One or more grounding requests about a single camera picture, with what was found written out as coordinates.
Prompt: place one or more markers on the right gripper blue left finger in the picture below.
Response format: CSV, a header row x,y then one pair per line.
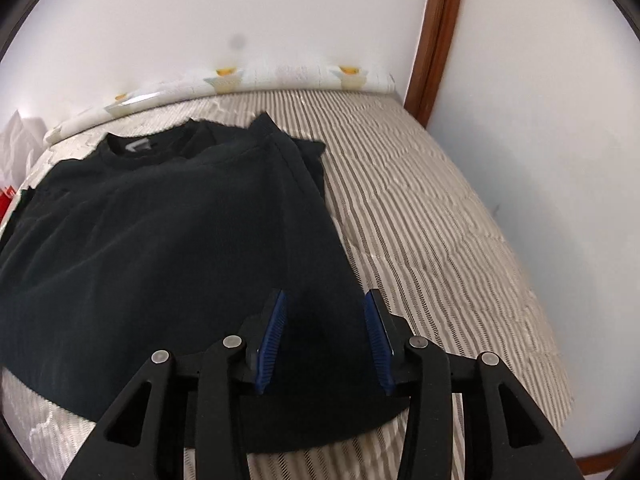
x,y
262,335

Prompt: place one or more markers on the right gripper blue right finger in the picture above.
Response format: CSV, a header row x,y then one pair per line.
x,y
387,334

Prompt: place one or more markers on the black sweatshirt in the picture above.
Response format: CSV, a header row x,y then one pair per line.
x,y
171,242

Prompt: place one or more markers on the striped quilted mattress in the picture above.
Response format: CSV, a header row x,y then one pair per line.
x,y
411,226

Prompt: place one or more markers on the red paper shopping bag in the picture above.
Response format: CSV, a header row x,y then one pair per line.
x,y
6,196

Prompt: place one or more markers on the white Miniso shopping bag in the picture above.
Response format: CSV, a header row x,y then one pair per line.
x,y
22,143

